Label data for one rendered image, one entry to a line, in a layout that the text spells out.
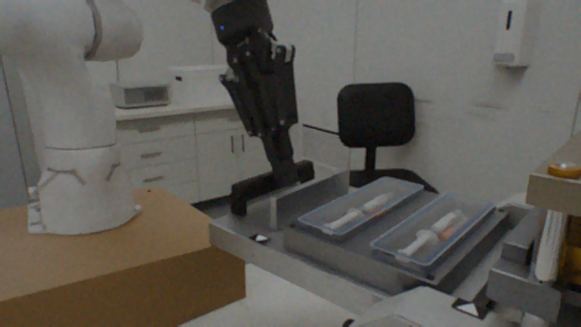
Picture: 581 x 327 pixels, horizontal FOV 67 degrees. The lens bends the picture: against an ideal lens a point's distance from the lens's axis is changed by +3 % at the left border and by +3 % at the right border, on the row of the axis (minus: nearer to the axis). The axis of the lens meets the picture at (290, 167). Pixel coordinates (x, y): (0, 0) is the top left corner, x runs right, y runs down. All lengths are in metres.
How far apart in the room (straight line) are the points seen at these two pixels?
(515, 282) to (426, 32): 2.09
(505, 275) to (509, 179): 1.88
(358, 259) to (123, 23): 0.58
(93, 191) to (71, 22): 0.26
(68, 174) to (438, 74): 1.86
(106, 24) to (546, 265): 0.69
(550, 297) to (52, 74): 0.68
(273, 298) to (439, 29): 1.78
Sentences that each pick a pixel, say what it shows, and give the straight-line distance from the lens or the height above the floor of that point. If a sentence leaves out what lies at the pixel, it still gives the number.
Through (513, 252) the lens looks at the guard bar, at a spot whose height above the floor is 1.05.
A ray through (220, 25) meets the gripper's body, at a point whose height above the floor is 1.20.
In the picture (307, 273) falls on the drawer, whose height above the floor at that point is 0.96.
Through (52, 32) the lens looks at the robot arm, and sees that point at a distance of 0.74.
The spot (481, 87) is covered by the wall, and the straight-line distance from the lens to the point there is 2.19.
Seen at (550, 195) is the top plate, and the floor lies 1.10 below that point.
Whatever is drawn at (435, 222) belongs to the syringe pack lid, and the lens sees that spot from 0.46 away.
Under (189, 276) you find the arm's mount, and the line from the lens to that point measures 0.71.
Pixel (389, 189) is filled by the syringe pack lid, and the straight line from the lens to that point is 0.55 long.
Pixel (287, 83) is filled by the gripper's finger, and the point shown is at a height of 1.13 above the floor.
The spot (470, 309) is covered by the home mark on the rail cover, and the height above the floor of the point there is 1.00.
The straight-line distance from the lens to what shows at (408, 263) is 0.39.
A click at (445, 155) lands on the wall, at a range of 2.33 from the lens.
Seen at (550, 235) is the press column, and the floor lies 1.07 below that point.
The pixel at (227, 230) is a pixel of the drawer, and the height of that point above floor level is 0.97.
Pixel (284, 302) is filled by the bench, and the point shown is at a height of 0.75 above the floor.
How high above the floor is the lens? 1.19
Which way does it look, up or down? 17 degrees down
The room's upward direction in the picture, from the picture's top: straight up
